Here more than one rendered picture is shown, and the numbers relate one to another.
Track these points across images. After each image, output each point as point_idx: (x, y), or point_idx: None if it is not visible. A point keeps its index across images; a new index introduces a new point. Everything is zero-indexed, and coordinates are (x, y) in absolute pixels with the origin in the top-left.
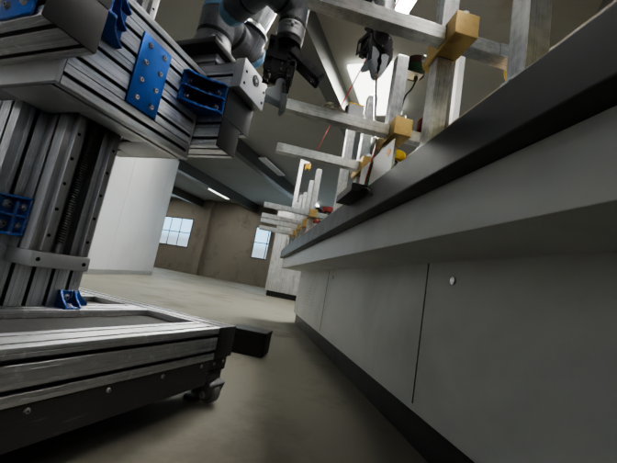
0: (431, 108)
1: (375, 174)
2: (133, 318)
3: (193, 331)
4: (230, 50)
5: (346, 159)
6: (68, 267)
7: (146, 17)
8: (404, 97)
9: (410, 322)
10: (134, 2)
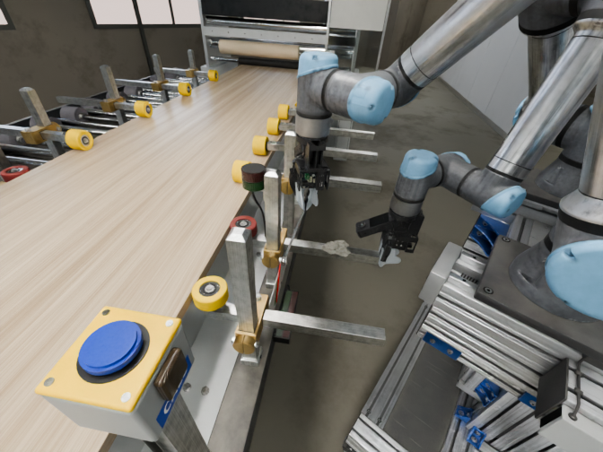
0: (293, 214)
1: (280, 280)
2: (431, 444)
3: (375, 386)
4: (534, 256)
5: (284, 312)
6: (459, 374)
7: (508, 237)
8: (263, 212)
9: None
10: (511, 229)
